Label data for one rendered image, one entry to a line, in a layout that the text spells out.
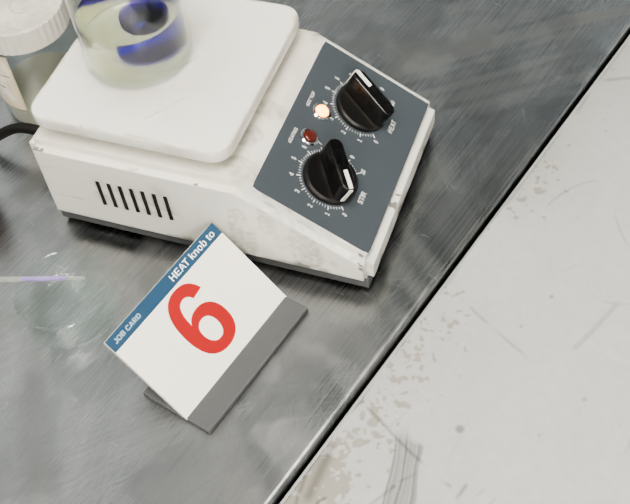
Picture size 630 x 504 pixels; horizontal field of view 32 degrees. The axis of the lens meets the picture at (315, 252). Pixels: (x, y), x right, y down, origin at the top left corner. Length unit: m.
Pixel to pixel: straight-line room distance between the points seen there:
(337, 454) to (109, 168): 0.20
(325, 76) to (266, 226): 0.10
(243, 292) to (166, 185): 0.07
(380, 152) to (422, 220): 0.05
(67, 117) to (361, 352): 0.20
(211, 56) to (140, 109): 0.05
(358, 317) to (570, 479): 0.14
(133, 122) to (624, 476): 0.31
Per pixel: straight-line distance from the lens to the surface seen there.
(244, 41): 0.62
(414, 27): 0.75
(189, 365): 0.57
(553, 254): 0.62
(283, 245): 0.59
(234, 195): 0.57
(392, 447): 0.56
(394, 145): 0.63
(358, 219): 0.59
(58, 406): 0.60
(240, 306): 0.59
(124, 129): 0.59
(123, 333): 0.57
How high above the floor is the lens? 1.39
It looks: 52 degrees down
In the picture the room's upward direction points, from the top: 8 degrees counter-clockwise
